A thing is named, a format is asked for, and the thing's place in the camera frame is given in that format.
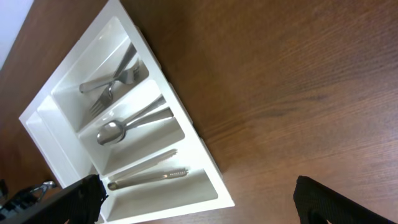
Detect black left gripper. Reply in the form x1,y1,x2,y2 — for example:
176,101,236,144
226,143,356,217
1,179,47,221

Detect steel fork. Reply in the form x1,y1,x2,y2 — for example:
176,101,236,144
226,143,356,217
89,42,137,117
79,67,139,93

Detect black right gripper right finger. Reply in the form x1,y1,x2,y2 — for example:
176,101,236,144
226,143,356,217
293,175,392,224

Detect small steel teaspoon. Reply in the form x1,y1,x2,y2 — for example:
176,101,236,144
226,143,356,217
31,180,57,192

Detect white plastic cutlery tray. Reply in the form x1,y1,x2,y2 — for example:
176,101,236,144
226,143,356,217
19,1,234,223

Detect steel serving tongs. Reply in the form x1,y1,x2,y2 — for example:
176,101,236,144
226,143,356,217
107,149,189,191

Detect large steel spoon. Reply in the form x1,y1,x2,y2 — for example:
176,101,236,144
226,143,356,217
99,96,166,130
96,108,174,146

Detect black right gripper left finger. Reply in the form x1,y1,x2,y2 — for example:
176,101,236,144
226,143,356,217
1,174,108,224

